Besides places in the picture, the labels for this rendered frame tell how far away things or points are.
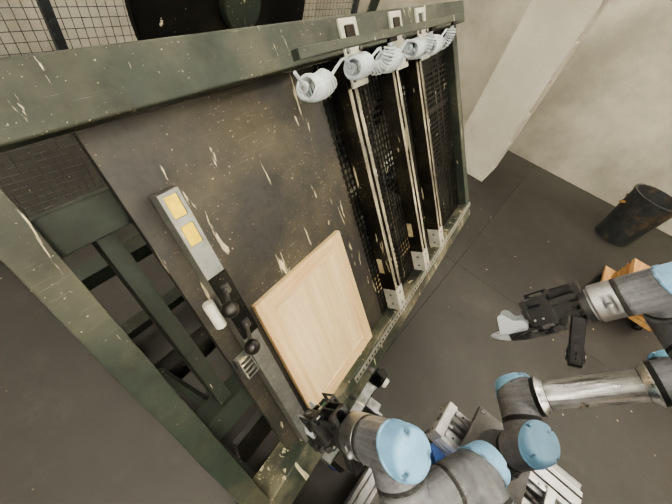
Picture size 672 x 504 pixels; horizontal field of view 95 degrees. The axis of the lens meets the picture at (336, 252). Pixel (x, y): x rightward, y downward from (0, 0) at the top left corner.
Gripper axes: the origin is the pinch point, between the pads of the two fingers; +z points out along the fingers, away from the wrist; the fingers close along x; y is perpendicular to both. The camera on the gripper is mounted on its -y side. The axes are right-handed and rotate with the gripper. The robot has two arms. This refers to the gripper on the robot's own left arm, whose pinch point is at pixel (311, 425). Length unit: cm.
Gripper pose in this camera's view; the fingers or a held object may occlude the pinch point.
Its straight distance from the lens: 83.1
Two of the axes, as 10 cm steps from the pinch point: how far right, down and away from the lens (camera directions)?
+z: -5.2, 2.9, 8.1
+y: -5.5, -8.3, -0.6
